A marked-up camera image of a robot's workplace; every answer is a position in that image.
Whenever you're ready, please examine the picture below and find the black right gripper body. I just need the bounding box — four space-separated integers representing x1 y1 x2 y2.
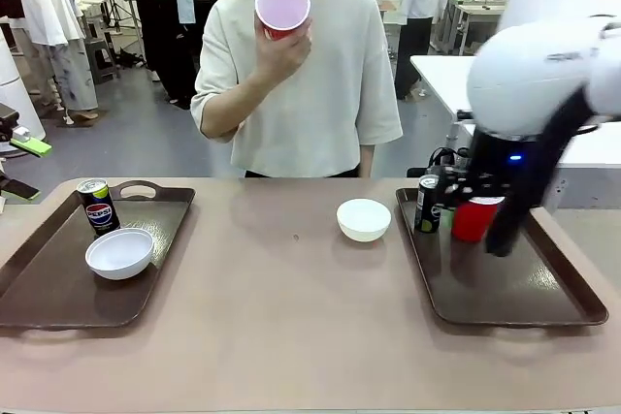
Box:
469 131 552 193

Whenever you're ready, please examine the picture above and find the black Pepsi can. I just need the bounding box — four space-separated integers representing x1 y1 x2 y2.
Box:
76 178 122 240
413 174 441 235

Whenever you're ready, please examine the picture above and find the red plastic cup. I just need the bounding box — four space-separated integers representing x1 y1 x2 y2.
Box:
254 0 312 43
451 195 507 244

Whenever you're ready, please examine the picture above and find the white bowl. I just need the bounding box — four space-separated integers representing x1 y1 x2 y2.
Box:
336 198 393 244
84 227 156 282

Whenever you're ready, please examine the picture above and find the person's right forearm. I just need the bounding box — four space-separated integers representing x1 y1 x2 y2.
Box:
200 69 274 144

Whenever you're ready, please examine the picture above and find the person's right hand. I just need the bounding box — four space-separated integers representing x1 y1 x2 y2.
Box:
255 20 313 91

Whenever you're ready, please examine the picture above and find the brown plastic tray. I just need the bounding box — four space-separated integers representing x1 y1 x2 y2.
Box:
0 179 197 331
395 185 610 329

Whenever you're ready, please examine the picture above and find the white table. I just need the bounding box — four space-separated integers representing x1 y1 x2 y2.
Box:
409 53 621 212

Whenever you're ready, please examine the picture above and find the grey stool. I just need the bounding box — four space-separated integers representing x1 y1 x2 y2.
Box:
83 38 121 87

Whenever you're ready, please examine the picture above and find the person in beige t-shirt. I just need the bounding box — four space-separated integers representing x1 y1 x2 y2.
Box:
190 0 405 179

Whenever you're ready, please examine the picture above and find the person in cream shirt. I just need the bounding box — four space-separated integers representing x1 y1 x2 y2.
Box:
117 0 197 111

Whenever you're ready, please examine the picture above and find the person in white coat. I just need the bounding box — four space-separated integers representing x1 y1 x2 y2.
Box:
394 0 456 101

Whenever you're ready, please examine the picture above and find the black braided cable sleeve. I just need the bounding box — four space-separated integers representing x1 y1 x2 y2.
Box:
484 82 601 259

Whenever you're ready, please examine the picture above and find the white cylinder pedestal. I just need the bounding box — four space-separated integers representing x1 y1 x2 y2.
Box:
0 28 48 144

